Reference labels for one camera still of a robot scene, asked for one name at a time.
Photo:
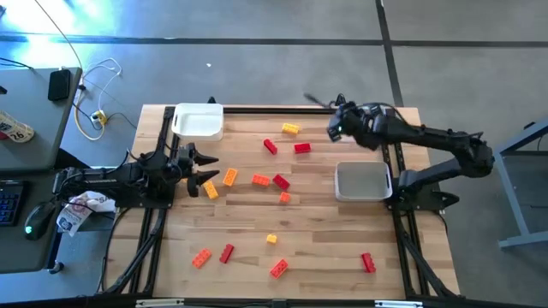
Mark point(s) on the black computer mouse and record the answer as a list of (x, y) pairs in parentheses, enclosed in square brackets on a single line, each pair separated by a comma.
[(38, 220)]

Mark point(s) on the grey metal table frame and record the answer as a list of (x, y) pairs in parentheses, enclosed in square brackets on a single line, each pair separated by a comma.
[(509, 184)]

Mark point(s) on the small yellow toy block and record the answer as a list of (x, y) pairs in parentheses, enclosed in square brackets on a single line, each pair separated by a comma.
[(271, 238)]

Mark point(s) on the yellow long toy block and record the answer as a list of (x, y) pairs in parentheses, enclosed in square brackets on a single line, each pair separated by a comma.
[(290, 128), (210, 190)]

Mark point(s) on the grey desk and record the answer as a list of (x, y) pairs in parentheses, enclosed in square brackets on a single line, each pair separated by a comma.
[(38, 128), (17, 252)]

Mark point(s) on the white plastic bin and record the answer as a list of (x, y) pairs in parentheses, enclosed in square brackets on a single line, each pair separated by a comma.
[(197, 122)]

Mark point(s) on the black aluminium table frame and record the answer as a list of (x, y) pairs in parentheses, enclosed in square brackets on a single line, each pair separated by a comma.
[(278, 110)]

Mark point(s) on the orange long toy block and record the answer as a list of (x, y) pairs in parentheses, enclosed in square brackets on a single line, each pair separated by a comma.
[(260, 180), (201, 258), (278, 268)]

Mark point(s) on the paper tag with number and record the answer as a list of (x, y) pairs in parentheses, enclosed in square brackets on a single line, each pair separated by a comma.
[(15, 128)]

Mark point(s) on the amber long toy block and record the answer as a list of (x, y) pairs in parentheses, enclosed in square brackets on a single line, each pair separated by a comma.
[(230, 176)]

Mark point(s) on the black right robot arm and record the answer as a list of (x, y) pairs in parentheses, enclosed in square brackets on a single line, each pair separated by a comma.
[(428, 134)]

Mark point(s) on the black keyboard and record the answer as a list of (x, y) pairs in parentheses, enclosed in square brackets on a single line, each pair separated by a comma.
[(10, 203)]

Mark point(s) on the silver metal bracket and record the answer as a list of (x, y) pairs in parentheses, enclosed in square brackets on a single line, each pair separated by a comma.
[(159, 303), (398, 304)]

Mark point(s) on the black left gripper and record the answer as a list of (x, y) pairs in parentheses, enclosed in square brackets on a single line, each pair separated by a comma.
[(186, 164)]

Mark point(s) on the red long toy block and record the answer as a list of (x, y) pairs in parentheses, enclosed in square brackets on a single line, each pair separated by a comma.
[(368, 262), (226, 253), (281, 181), (302, 148), (270, 146)]

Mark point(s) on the grey plastic bin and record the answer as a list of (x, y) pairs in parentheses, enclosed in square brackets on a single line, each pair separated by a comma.
[(363, 181)]

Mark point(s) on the black rectangular device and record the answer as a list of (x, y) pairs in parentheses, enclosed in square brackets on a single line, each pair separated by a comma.
[(59, 84)]

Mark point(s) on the crumpled printed bag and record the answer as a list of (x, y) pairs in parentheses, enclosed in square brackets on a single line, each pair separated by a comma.
[(77, 211)]

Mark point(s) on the yellow plug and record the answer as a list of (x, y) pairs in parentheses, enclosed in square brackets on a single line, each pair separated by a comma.
[(99, 116)]

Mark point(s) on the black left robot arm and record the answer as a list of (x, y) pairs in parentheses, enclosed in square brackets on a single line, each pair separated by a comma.
[(103, 181)]

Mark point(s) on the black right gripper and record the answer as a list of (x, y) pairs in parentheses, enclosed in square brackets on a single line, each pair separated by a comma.
[(349, 122)]

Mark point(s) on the small orange toy block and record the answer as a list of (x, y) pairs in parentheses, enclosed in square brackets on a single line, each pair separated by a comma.
[(284, 197)]

